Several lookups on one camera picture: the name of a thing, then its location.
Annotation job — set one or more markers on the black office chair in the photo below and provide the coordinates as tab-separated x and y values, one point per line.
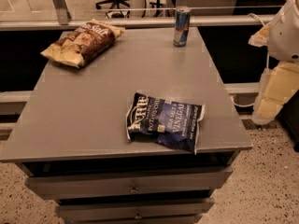
114	3

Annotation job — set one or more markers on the lower grey drawer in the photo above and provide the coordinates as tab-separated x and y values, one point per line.
135	210

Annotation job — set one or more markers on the grey drawer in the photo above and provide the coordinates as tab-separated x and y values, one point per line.
135	210
131	183

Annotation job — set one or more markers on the blue chip bag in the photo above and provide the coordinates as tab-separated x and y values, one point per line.
168	123

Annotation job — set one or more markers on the grey drawer cabinet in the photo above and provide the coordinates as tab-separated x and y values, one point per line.
75	120

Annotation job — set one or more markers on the brown chip bag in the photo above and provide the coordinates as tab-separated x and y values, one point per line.
81	46

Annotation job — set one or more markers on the blue drink can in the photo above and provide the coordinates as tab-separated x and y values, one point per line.
181	26

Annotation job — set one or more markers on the metal railing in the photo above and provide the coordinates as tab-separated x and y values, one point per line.
195	21

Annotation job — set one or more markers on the upper grey drawer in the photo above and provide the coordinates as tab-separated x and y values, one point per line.
131	183

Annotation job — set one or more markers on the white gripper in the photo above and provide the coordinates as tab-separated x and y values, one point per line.
286	36

